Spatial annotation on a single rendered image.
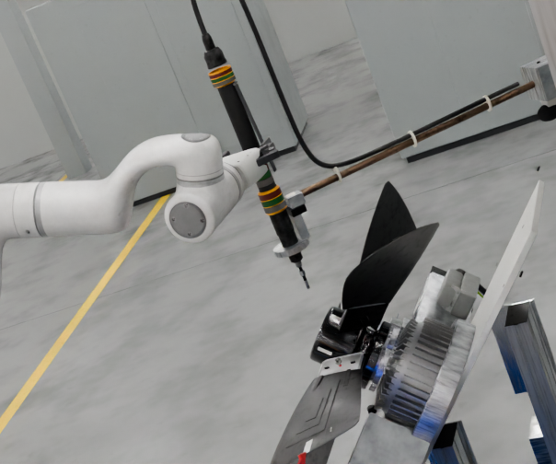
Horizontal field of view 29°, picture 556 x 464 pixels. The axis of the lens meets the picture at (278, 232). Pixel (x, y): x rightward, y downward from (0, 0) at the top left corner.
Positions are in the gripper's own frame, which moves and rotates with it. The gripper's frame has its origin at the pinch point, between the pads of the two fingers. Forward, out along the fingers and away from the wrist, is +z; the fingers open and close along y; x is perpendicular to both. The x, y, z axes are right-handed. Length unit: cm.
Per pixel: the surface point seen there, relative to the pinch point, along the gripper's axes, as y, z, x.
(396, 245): 19.8, 0.7, -24.4
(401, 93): -109, 541, -114
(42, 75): -575, 874, -41
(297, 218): 2.7, 3.7, -15.5
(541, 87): 48, 34, -12
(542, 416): 32, 12, -71
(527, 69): 46, 37, -9
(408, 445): 8, -1, -65
